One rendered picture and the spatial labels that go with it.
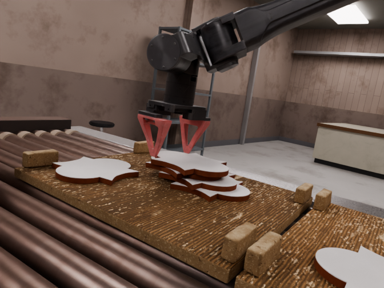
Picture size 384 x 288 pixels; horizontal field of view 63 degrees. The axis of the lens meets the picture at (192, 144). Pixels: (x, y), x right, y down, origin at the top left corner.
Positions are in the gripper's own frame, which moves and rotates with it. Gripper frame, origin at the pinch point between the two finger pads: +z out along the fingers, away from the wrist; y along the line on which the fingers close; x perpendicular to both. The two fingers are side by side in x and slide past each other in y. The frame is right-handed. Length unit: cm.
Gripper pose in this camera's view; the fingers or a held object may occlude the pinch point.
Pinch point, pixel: (171, 150)
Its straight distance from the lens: 61.5
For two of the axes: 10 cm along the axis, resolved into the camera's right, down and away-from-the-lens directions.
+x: -7.8, -2.3, 5.8
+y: 6.1, -0.5, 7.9
